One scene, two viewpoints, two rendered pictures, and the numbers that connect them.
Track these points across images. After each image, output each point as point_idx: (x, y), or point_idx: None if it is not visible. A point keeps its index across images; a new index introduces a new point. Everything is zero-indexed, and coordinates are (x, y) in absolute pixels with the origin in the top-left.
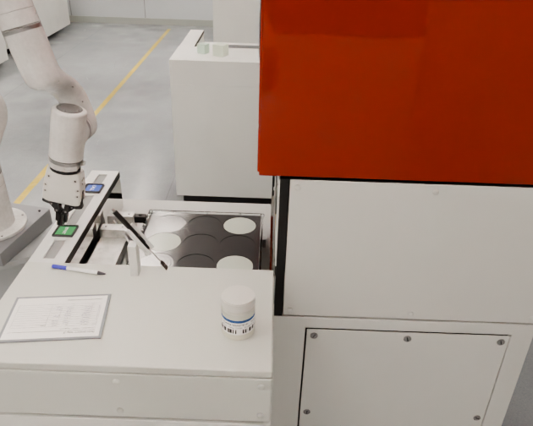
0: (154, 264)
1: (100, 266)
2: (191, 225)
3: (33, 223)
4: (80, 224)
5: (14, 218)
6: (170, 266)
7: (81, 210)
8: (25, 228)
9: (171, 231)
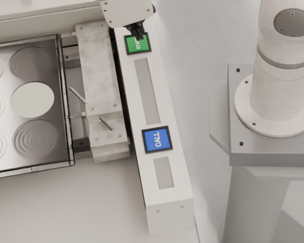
0: (31, 60)
1: (68, 1)
2: (3, 141)
3: (229, 118)
4: (127, 60)
5: (256, 113)
6: (12, 61)
7: (144, 89)
8: (232, 107)
9: (28, 122)
